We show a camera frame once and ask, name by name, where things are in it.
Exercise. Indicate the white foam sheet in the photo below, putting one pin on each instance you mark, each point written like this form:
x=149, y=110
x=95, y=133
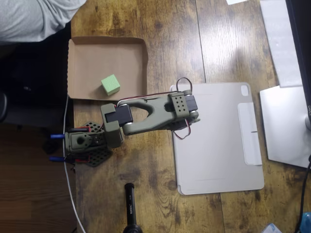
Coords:
x=279, y=43

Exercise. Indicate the black camera stand pole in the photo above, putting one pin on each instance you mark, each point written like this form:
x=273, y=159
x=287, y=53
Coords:
x=131, y=206

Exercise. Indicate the dark perforated base plate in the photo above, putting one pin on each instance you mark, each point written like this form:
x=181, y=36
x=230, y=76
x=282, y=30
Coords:
x=100, y=156

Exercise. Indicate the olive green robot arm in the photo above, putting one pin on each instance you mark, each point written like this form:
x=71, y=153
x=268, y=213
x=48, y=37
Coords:
x=155, y=114

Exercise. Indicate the tablet in beige folio case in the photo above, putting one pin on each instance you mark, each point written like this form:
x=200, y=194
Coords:
x=213, y=155

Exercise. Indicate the black chair armrest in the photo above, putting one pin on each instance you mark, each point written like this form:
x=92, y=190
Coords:
x=3, y=106

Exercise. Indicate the blue round object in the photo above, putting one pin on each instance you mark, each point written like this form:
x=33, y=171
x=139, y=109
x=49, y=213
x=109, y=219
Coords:
x=306, y=222

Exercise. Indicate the person in grey shirt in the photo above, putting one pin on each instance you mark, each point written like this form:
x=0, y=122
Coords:
x=24, y=19

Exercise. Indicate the green cube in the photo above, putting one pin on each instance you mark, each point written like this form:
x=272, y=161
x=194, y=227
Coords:
x=110, y=84

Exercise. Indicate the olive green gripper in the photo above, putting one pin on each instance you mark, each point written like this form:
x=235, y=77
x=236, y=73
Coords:
x=181, y=126

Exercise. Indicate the silver monitor stand base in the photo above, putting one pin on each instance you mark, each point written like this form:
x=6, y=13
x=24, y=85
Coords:
x=284, y=126

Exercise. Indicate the cardboard tray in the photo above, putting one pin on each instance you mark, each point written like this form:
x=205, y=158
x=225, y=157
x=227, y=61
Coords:
x=97, y=60

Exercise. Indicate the black monitor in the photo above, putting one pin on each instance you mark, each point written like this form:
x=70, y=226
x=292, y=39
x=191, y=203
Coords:
x=302, y=48

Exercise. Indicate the white paper sheet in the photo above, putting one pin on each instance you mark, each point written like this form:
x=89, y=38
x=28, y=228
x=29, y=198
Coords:
x=236, y=1

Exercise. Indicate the white and blue packet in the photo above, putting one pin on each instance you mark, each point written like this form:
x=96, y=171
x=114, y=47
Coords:
x=272, y=229

